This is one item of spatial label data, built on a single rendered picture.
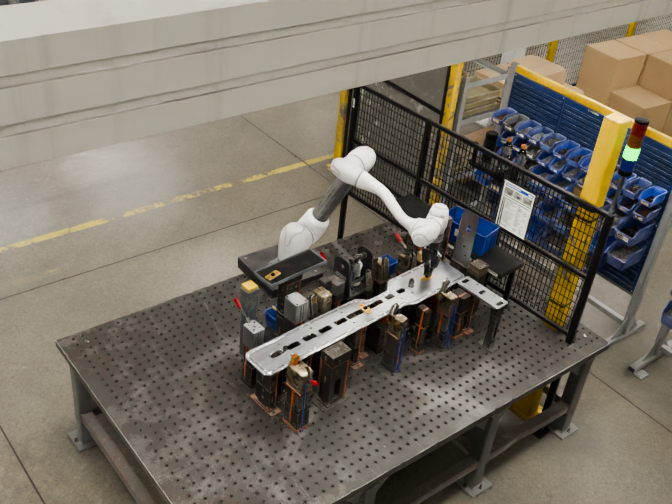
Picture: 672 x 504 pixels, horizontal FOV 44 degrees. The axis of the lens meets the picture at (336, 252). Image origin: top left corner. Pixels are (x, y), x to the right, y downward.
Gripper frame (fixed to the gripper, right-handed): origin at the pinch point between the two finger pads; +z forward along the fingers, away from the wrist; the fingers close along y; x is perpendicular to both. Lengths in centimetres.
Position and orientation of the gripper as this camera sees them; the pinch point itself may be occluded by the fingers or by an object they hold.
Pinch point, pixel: (428, 270)
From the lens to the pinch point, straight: 453.1
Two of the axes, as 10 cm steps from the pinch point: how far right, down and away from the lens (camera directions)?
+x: 7.4, -3.2, 5.9
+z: -0.9, 8.2, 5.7
